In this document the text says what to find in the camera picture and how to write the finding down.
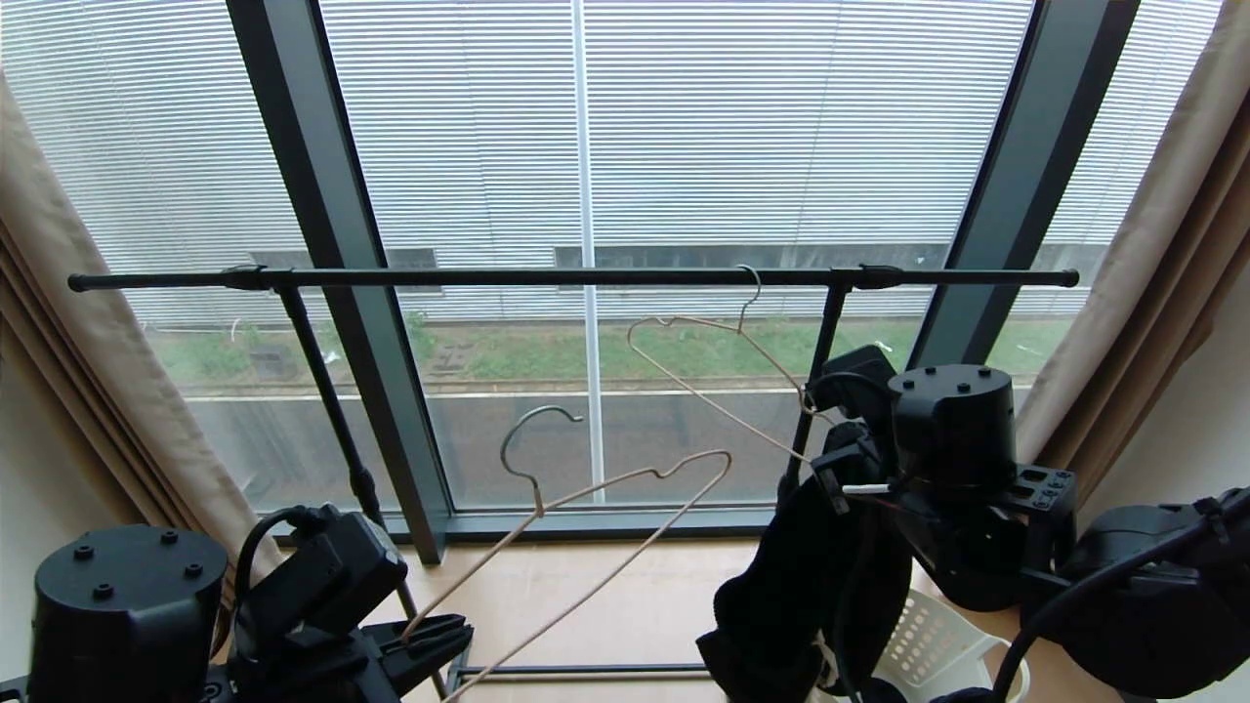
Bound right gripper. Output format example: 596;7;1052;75
812;422;904;518

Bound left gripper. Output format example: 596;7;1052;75
225;612;477;703

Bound pink clothes hanger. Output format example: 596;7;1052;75
625;264;853;472
398;405;733;703

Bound black garment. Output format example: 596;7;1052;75
695;467;916;703

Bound white laundry basket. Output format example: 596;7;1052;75
809;586;1031;703

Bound black clothes rack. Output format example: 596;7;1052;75
66;264;1082;703

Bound window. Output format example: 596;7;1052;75
0;0;1227;565

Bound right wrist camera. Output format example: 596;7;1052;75
807;344;899;431

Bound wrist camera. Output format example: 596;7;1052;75
807;344;899;431
234;508;409;675

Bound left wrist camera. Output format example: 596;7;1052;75
234;508;409;675

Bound black cable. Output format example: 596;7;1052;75
232;505;333;606
988;493;1250;703

